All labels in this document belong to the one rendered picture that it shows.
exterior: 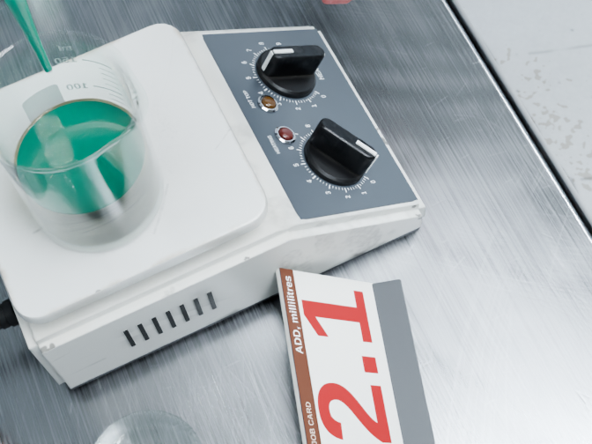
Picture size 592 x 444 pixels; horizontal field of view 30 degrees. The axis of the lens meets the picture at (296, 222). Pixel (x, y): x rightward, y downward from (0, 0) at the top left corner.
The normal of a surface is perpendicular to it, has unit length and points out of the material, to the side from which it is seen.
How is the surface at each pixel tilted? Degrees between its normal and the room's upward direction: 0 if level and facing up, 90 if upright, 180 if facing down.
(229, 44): 30
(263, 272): 90
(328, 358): 40
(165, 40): 0
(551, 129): 0
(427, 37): 0
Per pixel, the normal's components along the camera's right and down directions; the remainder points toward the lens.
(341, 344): 0.59, -0.44
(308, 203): 0.40, -0.58
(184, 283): -0.07, -0.44
